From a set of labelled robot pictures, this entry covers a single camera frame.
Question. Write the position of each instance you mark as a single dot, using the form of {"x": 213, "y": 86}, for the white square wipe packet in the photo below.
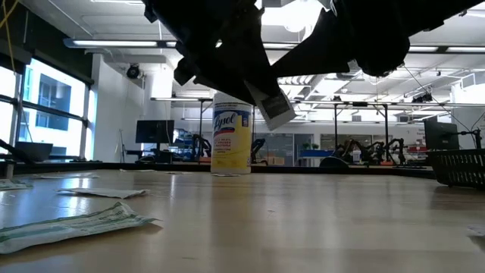
{"x": 181, "y": 173}
{"x": 226, "y": 174}
{"x": 276, "y": 113}

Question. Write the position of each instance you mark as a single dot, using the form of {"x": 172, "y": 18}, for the black slanted bar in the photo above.
{"x": 19, "y": 151}

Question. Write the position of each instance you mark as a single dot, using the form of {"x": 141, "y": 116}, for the grey short post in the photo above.
{"x": 9, "y": 170}

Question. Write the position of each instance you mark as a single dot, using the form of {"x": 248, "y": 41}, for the yellow Lysol wipes canister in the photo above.
{"x": 231, "y": 144}

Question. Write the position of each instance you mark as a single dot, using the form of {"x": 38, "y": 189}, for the plain white long packet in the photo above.
{"x": 478, "y": 230}
{"x": 138, "y": 170}
{"x": 106, "y": 193}

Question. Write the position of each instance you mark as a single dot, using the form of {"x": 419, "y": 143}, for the black background robot arm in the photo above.
{"x": 398, "y": 148}
{"x": 341, "y": 149}
{"x": 258, "y": 148}
{"x": 199, "y": 146}
{"x": 373, "y": 153}

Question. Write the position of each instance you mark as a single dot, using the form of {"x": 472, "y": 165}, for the large window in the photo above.
{"x": 57, "y": 113}

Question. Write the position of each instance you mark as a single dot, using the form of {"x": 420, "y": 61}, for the black background monitor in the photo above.
{"x": 441, "y": 134}
{"x": 155, "y": 131}

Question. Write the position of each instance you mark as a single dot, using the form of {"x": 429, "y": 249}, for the black round ceiling speaker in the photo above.
{"x": 133, "y": 71}

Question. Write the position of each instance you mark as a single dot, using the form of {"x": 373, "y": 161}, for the dark round chair back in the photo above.
{"x": 333, "y": 162}

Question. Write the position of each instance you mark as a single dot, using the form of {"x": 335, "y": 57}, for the blue background table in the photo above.
{"x": 314, "y": 153}

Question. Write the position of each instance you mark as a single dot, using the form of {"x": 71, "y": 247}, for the black ceiling camera cluster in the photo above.
{"x": 422, "y": 98}

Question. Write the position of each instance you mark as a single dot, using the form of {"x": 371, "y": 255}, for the white background container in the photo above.
{"x": 356, "y": 156}

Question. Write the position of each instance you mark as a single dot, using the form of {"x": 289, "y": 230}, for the black background gantry frame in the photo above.
{"x": 335, "y": 121}

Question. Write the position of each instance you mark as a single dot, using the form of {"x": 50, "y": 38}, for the black mesh basket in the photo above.
{"x": 458, "y": 168}

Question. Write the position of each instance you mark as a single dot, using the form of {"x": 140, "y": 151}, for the dark trapezoid bin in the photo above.
{"x": 41, "y": 149}

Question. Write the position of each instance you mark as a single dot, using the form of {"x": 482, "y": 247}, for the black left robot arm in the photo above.
{"x": 197, "y": 9}

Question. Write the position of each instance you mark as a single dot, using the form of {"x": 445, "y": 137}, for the long ceiling light rail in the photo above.
{"x": 113, "y": 43}

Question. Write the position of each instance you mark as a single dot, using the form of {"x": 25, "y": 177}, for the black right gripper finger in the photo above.
{"x": 314, "y": 41}
{"x": 326, "y": 64}

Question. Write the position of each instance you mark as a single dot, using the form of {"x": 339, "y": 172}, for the black aluminium table frame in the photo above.
{"x": 113, "y": 167}

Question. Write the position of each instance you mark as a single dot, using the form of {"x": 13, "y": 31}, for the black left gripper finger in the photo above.
{"x": 227, "y": 79}
{"x": 254, "y": 68}

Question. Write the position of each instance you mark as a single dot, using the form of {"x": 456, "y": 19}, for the green striped bandage packet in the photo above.
{"x": 76, "y": 227}
{"x": 13, "y": 184}

